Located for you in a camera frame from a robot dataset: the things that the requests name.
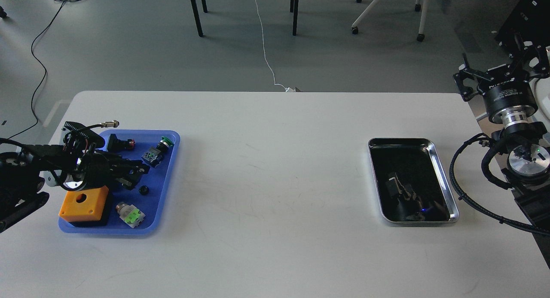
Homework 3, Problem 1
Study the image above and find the black cylindrical gripper body image-left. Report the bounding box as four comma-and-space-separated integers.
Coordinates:
77, 151, 119, 189

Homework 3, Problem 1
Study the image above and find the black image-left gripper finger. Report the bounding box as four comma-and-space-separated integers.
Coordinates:
113, 158, 150, 175
113, 171, 140, 190

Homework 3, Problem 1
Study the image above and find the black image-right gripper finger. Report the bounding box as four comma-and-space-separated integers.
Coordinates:
509, 32, 549, 79
453, 53, 495, 102

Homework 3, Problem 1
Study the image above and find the black cylindrical gripper body image-right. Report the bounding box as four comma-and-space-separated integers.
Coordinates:
481, 75, 538, 124

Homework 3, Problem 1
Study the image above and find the black robot arm image left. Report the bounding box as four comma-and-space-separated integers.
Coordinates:
0, 120, 150, 231

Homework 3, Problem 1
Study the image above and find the blue plastic tray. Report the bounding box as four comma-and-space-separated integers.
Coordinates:
58, 130, 181, 235

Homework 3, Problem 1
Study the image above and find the silver metal tray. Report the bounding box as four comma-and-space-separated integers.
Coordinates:
368, 138, 459, 226

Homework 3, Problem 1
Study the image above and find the orange and black button box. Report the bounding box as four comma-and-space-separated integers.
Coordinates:
58, 185, 113, 227

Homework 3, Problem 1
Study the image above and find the black equipment case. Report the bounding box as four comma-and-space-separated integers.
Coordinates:
495, 0, 550, 55

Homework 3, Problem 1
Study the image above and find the white rolling chair base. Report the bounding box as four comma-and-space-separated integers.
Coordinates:
351, 0, 429, 42

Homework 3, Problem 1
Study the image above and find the black table leg left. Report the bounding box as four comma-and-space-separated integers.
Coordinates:
190, 0, 208, 38

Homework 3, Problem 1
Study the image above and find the black table leg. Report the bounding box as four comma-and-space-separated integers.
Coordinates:
190, 0, 208, 38
289, 0, 299, 36

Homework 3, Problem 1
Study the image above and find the black table leg right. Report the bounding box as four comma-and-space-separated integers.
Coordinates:
289, 0, 299, 36

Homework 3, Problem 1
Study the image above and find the green push button switch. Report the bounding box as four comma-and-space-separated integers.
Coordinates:
141, 136, 174, 167

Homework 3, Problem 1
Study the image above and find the black selector switch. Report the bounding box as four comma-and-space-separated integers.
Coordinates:
106, 134, 135, 152

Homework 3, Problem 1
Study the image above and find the silver and green switch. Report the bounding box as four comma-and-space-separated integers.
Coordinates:
115, 202, 146, 229

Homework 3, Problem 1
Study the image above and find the black cable on floor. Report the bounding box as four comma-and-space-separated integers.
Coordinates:
0, 0, 108, 140

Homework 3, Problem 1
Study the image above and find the white cable on floor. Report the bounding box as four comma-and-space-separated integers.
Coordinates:
251, 0, 297, 93

